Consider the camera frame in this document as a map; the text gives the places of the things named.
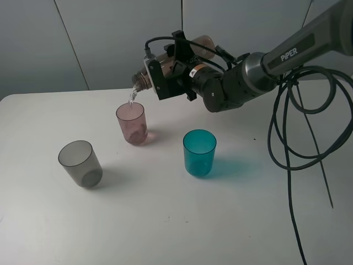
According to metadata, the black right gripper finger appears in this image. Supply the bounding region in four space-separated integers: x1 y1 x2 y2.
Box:
164 41 195 62

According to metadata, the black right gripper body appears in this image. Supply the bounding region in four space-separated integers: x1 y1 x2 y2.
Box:
171 59 221 102

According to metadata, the brown translucent water bottle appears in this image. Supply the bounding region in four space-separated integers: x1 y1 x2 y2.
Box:
132 35 215 92

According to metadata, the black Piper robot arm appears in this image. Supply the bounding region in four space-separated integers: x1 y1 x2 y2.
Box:
167 1 352 113

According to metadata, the pink translucent cup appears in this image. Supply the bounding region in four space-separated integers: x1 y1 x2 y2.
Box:
116 102 148 145

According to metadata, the teal translucent cup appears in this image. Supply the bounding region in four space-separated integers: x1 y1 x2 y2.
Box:
183 129 217 178

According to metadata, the grey translucent cup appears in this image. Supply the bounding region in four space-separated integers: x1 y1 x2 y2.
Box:
58 140 103 188

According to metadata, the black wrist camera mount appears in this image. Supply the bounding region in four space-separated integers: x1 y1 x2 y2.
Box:
144 48 184 100

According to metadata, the black cable bundle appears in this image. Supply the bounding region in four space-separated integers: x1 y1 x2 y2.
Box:
145 35 353 265

